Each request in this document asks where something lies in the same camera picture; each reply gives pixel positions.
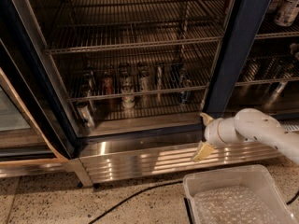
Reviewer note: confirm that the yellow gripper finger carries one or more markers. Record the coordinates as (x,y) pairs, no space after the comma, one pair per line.
(203,151)
(206,118)

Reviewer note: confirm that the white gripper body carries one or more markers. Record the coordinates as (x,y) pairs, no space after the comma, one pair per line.
(211,132)

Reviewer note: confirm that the blue pepsi can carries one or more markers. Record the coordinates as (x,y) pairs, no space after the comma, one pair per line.
(185,95)

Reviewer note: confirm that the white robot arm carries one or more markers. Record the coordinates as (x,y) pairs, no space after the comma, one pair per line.
(248,125)

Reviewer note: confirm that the dark blue can back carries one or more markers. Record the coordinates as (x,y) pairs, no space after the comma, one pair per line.
(175,72)

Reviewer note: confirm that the slim white red can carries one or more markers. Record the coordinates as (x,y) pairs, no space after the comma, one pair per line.
(159,70)

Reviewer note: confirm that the white silver can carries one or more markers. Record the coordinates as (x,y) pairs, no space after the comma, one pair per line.
(143,76)

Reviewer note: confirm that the white red can front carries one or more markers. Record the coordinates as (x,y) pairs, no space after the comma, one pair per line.
(127,99)

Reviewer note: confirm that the stainless steel fridge base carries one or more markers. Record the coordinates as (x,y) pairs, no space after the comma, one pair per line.
(113,157)

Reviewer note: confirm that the white can behind front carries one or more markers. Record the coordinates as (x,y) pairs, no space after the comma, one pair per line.
(125,74)

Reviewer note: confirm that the red orange can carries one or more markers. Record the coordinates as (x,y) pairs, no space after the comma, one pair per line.
(108,80)

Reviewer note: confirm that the silver can front left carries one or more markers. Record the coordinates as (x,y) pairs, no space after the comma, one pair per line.
(85,114)

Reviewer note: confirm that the dark can back left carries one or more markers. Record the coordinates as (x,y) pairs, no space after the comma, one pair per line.
(88,81)

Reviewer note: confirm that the dark blue fridge pillar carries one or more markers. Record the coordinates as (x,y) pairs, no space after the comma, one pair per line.
(244,23)

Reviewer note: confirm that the white can upper right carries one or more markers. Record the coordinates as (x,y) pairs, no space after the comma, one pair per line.
(287,13)

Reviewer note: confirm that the open glass fridge door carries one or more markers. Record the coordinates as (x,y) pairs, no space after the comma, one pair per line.
(36,135)

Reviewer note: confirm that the bubble wrap sheet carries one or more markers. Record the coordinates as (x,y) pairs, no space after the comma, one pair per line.
(233,205)

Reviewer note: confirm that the translucent plastic bin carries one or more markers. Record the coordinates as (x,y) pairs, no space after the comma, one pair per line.
(255,177)

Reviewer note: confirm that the right compartment wire shelf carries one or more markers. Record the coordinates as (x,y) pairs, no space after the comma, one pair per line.
(268,63)

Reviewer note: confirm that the bottom wire shelf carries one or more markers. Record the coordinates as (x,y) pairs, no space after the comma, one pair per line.
(149,103)

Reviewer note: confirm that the middle wire shelf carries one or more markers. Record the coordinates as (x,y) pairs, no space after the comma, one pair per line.
(130,36)

